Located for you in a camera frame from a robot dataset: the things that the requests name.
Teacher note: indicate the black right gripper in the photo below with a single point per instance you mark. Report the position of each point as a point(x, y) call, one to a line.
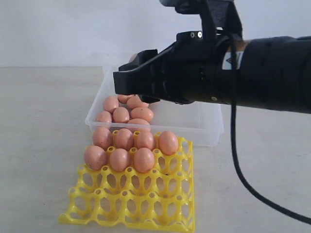
point(184, 72)

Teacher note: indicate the brown egg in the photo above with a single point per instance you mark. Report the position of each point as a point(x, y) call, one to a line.
point(124, 139)
point(119, 160)
point(95, 157)
point(142, 113)
point(144, 160)
point(135, 102)
point(103, 138)
point(124, 98)
point(138, 121)
point(110, 104)
point(104, 116)
point(145, 140)
point(121, 115)
point(168, 143)
point(133, 57)

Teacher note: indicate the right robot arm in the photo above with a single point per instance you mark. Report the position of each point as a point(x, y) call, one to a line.
point(268, 73)

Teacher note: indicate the clear plastic container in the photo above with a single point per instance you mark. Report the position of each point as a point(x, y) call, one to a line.
point(201, 123)

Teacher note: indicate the yellow plastic egg tray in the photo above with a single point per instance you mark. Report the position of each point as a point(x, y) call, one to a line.
point(162, 199)

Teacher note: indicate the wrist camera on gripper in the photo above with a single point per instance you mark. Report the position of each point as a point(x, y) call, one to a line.
point(214, 14)

